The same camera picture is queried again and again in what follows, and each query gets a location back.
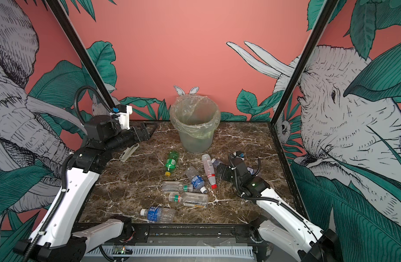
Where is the clear bottle green cap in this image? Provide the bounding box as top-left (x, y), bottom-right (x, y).
top-left (161, 181), bottom-right (194, 193)

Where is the clear bottle green red label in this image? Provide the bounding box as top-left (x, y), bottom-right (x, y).
top-left (168, 192), bottom-right (209, 207)

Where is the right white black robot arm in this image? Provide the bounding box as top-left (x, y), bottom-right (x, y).
top-left (212, 155), bottom-right (344, 262)

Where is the grey stapler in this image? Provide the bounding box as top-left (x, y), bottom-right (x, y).
top-left (119, 143), bottom-right (139, 162)

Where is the white slotted cable duct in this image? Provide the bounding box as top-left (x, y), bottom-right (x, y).
top-left (103, 246), bottom-right (255, 259)

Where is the grey mesh waste bin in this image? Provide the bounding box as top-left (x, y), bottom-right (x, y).
top-left (169, 95), bottom-right (221, 153)

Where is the clear bottle white cap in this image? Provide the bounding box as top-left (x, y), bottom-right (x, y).
top-left (211, 158), bottom-right (256, 175)

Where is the black frame post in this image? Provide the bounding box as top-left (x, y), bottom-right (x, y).
top-left (47, 1), bottom-right (121, 125)
top-left (270, 1), bottom-right (338, 127)

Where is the right black frame post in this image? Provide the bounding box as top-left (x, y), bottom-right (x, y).
top-left (270, 1), bottom-right (338, 127)

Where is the upright green soda bottle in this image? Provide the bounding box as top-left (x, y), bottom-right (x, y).
top-left (164, 151), bottom-right (179, 177)

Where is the blue label bottle white cap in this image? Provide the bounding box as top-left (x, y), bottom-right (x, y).
top-left (185, 166), bottom-right (207, 194)

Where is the left black frame post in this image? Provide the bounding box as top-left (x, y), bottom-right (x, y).
top-left (47, 1), bottom-right (121, 125)

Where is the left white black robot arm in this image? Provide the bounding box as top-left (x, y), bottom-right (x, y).
top-left (13, 102), bottom-right (154, 262)

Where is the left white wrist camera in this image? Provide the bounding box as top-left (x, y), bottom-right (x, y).
top-left (110, 104), bottom-right (133, 130)

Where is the black front rail frame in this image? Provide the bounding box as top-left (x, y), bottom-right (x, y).
top-left (72, 223), bottom-right (270, 262)

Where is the white bottle red label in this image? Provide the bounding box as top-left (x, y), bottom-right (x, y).
top-left (202, 154), bottom-right (218, 190)

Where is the clear plastic bin liner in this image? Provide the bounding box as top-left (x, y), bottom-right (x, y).
top-left (169, 95), bottom-right (221, 139)

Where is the small blue label bottle front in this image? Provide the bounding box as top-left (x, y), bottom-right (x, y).
top-left (140, 206), bottom-right (176, 223)

